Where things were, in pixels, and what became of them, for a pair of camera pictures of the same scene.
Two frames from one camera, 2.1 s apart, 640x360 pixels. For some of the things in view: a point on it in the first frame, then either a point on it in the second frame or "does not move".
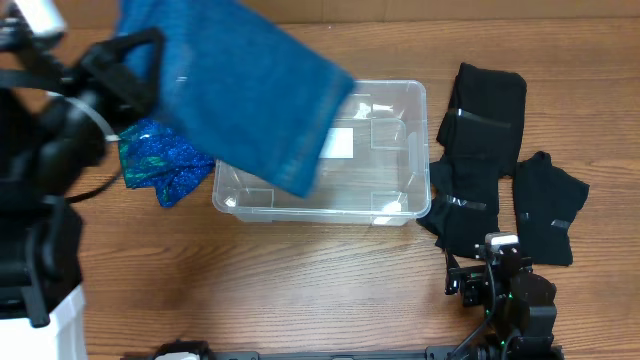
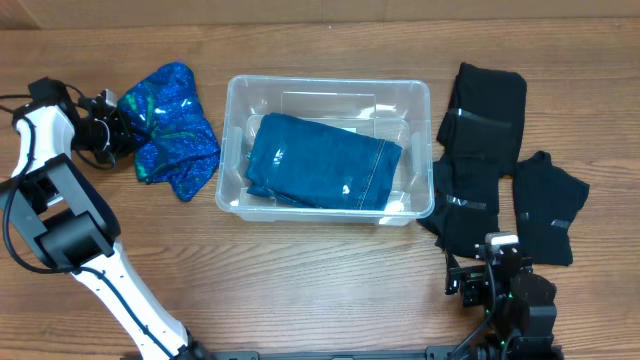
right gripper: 469,282 does not move
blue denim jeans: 254,98 → 306,162
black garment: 464,206 does not move
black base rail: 192,350 does not move
